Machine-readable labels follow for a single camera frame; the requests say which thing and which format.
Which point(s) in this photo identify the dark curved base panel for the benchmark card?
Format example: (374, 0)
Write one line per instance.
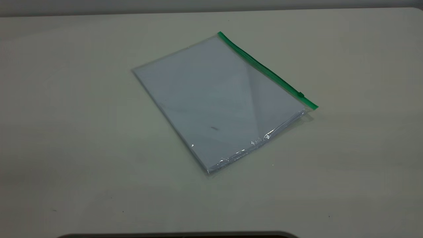
(178, 235)

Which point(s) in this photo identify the clear zip bag green strip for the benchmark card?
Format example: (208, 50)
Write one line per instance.
(264, 71)

